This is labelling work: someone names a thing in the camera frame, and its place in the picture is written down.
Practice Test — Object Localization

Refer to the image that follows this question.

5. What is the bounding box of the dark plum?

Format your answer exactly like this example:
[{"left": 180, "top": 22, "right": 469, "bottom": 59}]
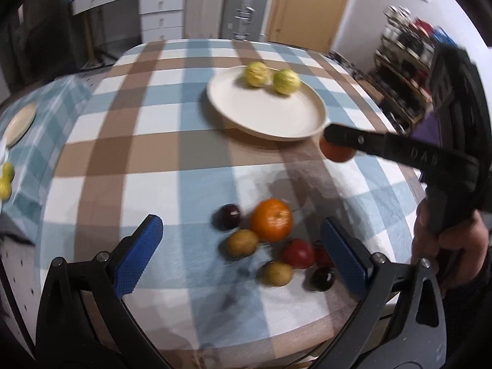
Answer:
[
  {"left": 212, "top": 203, "right": 242, "bottom": 231},
  {"left": 309, "top": 267, "right": 335, "bottom": 292}
]

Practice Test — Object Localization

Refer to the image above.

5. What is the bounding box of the small orange tangerine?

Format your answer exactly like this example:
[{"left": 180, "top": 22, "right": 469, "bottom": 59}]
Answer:
[{"left": 319, "top": 137, "right": 356, "bottom": 163}]

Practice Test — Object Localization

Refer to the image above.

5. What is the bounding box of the brown kiwi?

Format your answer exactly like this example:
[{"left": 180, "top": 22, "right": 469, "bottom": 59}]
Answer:
[
  {"left": 262, "top": 261, "right": 294, "bottom": 287},
  {"left": 226, "top": 229, "right": 259, "bottom": 258}
]

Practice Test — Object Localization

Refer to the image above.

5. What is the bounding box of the large orange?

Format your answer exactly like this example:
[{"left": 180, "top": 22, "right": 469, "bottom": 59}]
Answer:
[{"left": 249, "top": 199, "right": 294, "bottom": 242}]

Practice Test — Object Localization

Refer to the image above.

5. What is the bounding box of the person's right hand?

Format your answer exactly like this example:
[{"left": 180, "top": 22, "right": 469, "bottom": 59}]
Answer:
[{"left": 410, "top": 197, "right": 490, "bottom": 292}]

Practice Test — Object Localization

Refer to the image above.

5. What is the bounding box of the purple bag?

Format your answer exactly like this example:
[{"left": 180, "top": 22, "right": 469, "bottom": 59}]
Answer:
[{"left": 410, "top": 113, "right": 441, "bottom": 147}]

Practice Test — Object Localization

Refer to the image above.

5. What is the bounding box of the wooden shoe rack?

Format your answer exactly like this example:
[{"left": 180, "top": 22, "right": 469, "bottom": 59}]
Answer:
[{"left": 369, "top": 6, "right": 457, "bottom": 135}]

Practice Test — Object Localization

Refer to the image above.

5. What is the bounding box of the checkered blue brown tablecloth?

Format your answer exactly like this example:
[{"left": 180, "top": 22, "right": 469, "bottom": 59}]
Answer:
[{"left": 36, "top": 39, "right": 424, "bottom": 367}]

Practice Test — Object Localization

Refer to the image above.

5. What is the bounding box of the yellow-green pear right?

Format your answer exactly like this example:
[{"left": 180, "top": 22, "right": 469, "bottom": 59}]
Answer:
[{"left": 273, "top": 69, "right": 301, "bottom": 96}]

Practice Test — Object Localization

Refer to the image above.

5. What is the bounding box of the yellow-green pear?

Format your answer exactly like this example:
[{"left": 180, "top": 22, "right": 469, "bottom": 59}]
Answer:
[
  {"left": 273, "top": 69, "right": 301, "bottom": 96},
  {"left": 244, "top": 62, "right": 270, "bottom": 88}
]

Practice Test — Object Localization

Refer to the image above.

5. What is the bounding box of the large cream round plate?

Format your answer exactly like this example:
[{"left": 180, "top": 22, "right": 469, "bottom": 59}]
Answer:
[{"left": 207, "top": 66, "right": 328, "bottom": 142}]

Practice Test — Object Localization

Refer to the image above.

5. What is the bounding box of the green checkered side tablecloth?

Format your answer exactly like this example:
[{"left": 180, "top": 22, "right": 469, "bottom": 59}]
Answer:
[{"left": 1, "top": 75, "right": 92, "bottom": 238}]

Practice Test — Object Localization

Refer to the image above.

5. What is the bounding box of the yellow lemon lower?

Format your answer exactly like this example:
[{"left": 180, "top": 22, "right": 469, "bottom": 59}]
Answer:
[{"left": 0, "top": 178, "right": 12, "bottom": 201}]

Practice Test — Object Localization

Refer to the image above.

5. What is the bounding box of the yellow lemon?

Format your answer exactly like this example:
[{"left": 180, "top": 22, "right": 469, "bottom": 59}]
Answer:
[
  {"left": 2, "top": 162, "right": 15, "bottom": 183},
  {"left": 0, "top": 178, "right": 12, "bottom": 201}
]

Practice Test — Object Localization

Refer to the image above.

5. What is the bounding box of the yellow-green pear left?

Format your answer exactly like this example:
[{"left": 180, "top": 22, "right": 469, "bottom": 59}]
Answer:
[{"left": 244, "top": 62, "right": 270, "bottom": 88}]

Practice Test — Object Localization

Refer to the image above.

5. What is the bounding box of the yellow lemon upper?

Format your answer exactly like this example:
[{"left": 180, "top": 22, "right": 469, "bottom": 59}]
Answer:
[{"left": 2, "top": 162, "right": 15, "bottom": 183}]

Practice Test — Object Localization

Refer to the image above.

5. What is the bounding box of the wooden door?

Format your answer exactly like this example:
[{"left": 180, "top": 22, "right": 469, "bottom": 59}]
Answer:
[{"left": 266, "top": 0, "right": 348, "bottom": 53}]

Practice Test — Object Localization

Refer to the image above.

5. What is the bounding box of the small cream side plate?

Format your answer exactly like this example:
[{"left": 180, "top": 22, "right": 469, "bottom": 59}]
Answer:
[{"left": 3, "top": 102, "right": 38, "bottom": 148}]

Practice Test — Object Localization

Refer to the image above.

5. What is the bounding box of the silver aluminium suitcase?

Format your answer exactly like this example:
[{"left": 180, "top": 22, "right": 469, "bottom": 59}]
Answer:
[{"left": 220, "top": 0, "right": 268, "bottom": 42}]

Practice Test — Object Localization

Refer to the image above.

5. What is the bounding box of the light grey suitcase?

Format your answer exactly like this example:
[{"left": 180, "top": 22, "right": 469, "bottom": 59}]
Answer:
[{"left": 184, "top": 0, "right": 224, "bottom": 39}]

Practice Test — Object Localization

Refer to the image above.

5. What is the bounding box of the white drawer desk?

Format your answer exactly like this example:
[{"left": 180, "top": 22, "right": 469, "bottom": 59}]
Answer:
[{"left": 71, "top": 0, "right": 184, "bottom": 42}]

